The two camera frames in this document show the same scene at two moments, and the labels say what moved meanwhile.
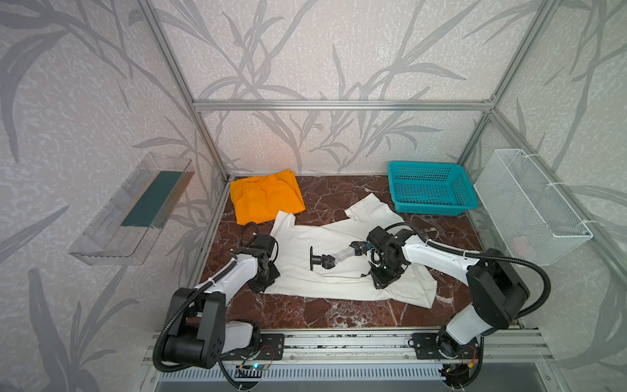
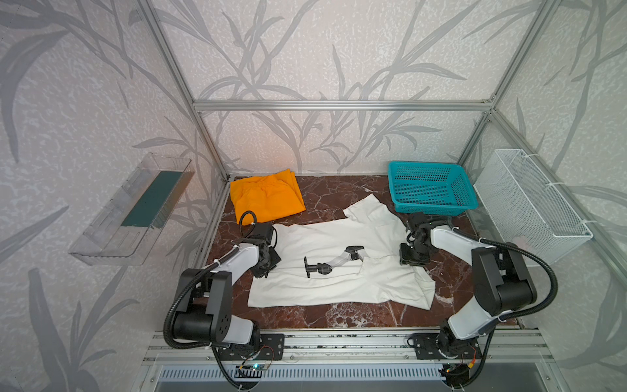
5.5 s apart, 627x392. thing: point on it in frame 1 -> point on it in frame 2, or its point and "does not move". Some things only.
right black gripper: (380, 273) -> (409, 253)
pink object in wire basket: (520, 246) does not move
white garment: (329, 259) does not move
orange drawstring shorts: (261, 199) does not move
